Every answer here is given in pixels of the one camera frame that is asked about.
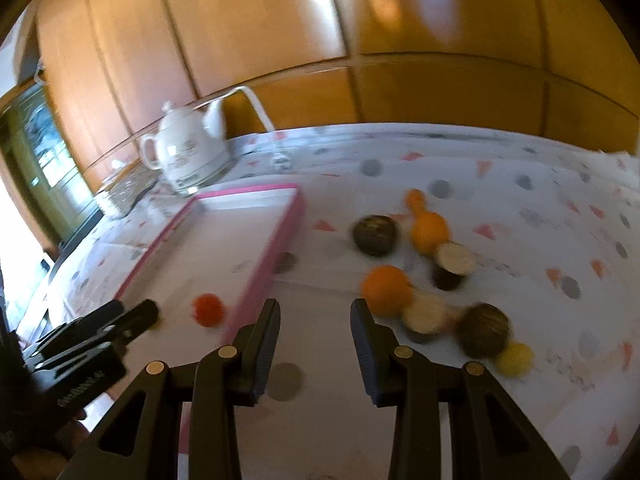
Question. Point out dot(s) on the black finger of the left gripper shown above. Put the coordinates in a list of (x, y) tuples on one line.
[(71, 334), (124, 329)]

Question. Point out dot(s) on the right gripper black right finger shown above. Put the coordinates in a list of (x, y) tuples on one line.
[(491, 437)]

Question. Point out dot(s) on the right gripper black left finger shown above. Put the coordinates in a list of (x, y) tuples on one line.
[(139, 436)]

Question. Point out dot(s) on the small yellow fruit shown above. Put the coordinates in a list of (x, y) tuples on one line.
[(516, 360)]

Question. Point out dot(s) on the red tomato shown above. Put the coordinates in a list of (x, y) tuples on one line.
[(208, 310)]

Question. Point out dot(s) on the dark cut cylinder piece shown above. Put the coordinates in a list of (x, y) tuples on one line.
[(453, 264), (426, 318)]

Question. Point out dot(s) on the large orange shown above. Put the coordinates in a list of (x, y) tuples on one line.
[(387, 291)]

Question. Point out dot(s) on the small orange mandarin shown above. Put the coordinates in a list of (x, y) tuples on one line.
[(429, 230)]

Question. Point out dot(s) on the dark round fruit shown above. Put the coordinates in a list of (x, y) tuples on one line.
[(375, 235)]

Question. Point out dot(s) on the orange carrot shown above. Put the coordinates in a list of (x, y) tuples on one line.
[(416, 202)]

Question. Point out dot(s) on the person's left hand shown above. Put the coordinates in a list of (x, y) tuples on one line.
[(48, 463)]

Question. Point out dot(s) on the pink rimmed white tray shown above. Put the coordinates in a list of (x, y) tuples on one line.
[(224, 243)]

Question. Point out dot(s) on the silver ornate tissue box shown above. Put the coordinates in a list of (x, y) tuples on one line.
[(120, 192)]

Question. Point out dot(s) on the glass door cabinet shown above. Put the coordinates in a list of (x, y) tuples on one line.
[(44, 172)]

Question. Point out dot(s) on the white patterned tablecloth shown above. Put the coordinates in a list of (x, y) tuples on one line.
[(518, 251)]

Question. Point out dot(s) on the white ceramic electric kettle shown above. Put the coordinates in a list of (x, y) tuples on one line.
[(189, 148)]

